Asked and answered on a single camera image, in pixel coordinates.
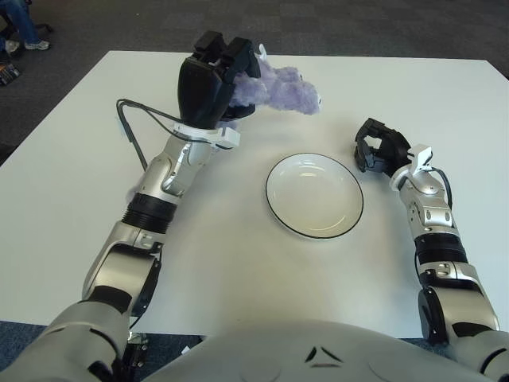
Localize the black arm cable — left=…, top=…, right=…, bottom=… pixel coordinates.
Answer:
left=115, top=98, right=188, bottom=172
left=431, top=166, right=454, bottom=208

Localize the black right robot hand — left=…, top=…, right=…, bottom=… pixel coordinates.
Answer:
left=352, top=117, right=413, bottom=174

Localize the person leg in blue jeans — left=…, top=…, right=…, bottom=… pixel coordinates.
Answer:
left=0, top=0, right=43, bottom=45

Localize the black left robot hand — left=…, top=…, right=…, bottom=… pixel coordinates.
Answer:
left=176, top=30, right=262, bottom=129

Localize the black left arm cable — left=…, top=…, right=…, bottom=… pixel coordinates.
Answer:
left=115, top=98, right=188, bottom=172

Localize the white plate with black rim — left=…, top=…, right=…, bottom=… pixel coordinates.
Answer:
left=265, top=153, right=365, bottom=241

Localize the silver robot torso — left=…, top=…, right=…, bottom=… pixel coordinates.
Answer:
left=138, top=320, right=490, bottom=382

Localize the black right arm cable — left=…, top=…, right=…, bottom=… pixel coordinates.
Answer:
left=431, top=166, right=454, bottom=208

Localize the purple plush bunny doll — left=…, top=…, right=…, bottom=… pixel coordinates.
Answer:
left=126, top=44, right=323, bottom=204

